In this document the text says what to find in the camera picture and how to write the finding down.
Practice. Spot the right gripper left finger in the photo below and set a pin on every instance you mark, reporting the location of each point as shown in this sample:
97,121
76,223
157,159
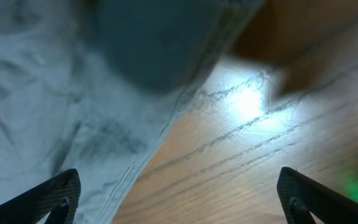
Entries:
57,199

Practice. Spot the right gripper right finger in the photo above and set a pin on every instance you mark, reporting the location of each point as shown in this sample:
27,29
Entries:
302,198

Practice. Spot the grey shorts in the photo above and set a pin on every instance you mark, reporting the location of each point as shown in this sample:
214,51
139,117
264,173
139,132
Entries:
97,85

